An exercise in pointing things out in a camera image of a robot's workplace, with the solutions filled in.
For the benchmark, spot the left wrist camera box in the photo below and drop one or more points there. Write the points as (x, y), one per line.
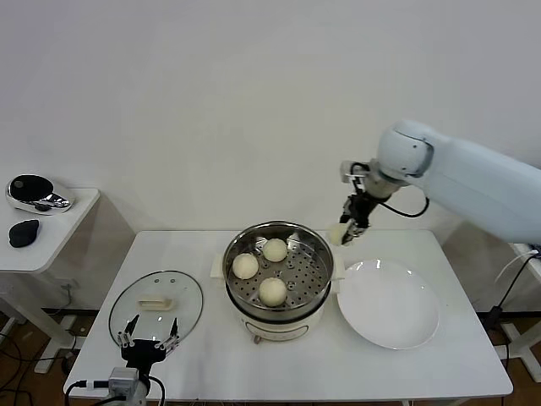
(123, 380)

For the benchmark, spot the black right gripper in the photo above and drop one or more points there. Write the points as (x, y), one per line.
(360, 209)

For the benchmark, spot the white round plate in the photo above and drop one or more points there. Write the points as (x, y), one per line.
(380, 304)

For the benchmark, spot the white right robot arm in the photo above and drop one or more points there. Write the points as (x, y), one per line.
(465, 177)

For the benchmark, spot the chrome and black device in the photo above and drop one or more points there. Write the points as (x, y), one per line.
(29, 186)

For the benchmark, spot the white side table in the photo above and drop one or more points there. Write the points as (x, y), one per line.
(63, 237)

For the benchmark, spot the white steamed baozi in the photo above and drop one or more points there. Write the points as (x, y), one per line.
(274, 250)
(245, 266)
(272, 292)
(337, 234)

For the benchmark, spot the glass pot lid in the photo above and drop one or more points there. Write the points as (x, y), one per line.
(169, 287)

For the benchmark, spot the steel steamer basket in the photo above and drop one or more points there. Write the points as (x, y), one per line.
(304, 275)

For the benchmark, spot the white desk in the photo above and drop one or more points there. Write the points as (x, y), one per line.
(524, 351)

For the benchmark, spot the black rounded object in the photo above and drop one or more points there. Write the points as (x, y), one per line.
(23, 233)

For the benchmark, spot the cream electric pot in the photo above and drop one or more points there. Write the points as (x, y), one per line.
(279, 327)

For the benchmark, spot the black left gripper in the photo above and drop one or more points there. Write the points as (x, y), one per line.
(141, 353)

